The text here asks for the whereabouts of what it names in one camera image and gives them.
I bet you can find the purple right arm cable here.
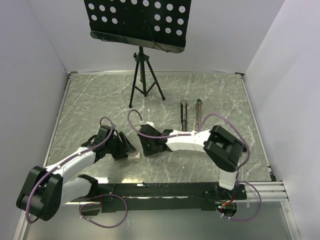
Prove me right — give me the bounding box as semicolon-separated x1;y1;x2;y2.
127;109;251;187

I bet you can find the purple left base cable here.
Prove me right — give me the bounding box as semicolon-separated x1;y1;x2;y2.
78;194;130;229

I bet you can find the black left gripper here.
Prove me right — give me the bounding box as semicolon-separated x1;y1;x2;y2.
105;131;136;160

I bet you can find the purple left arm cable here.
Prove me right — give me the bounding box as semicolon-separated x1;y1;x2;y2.
24;116;117;224

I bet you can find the black tripod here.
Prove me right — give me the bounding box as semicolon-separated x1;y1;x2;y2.
128;46;166;109

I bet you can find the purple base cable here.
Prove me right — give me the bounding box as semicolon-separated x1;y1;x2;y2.
216;181;263;223
78;194;130;229

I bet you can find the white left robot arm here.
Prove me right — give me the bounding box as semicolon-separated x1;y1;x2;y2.
16;125;137;221

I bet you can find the black perforated music stand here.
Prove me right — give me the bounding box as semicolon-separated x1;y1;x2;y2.
84;0;192;54

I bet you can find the small staple box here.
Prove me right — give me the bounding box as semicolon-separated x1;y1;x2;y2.
127;152;141;159

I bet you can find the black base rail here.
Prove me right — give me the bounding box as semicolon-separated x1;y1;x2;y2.
69;181;253;214

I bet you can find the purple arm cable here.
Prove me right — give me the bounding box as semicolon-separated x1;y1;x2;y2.
127;109;251;187
24;116;117;224

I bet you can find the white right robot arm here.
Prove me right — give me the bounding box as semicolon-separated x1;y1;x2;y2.
137;124;247;199

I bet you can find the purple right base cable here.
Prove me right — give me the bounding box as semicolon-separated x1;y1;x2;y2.
216;181;263;223

